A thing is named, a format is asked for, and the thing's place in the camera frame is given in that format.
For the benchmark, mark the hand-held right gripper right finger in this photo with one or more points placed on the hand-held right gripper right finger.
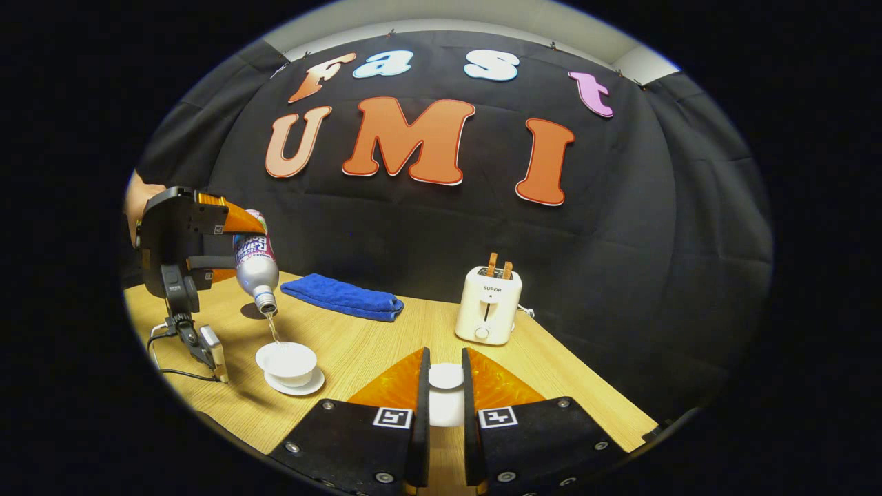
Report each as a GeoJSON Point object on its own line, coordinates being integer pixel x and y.
{"type": "Point", "coordinates": [470, 427]}

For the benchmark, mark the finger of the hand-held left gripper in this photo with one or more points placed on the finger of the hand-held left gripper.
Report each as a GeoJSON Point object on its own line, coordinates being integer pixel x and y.
{"type": "Point", "coordinates": [231, 220]}
{"type": "Point", "coordinates": [207, 265]}

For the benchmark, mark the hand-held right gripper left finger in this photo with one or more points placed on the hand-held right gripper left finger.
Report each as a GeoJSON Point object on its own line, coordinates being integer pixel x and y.
{"type": "Point", "coordinates": [422, 427]}

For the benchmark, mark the white teacup lid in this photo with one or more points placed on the white teacup lid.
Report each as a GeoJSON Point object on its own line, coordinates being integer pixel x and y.
{"type": "Point", "coordinates": [446, 403]}

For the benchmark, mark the silver water bottle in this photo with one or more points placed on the silver water bottle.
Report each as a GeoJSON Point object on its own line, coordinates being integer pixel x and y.
{"type": "Point", "coordinates": [256, 272]}

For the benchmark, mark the dark round coaster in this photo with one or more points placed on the dark round coaster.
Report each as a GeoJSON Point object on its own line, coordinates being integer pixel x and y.
{"type": "Point", "coordinates": [248, 311]}

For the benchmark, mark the white teacup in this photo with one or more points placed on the white teacup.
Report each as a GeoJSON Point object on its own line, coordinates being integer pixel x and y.
{"type": "Point", "coordinates": [286, 365]}

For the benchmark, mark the white saucer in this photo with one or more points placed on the white saucer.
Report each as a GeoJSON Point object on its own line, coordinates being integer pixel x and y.
{"type": "Point", "coordinates": [313, 384]}

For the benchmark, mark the white toaster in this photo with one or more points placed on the white toaster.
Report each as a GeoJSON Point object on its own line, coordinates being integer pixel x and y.
{"type": "Point", "coordinates": [486, 310]}

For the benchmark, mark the folded blue towel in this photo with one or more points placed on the folded blue towel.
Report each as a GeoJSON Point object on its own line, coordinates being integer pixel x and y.
{"type": "Point", "coordinates": [344, 296]}

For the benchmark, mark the brown toast slice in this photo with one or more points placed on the brown toast slice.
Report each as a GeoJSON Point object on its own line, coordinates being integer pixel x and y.
{"type": "Point", "coordinates": [507, 271]}
{"type": "Point", "coordinates": [492, 265]}

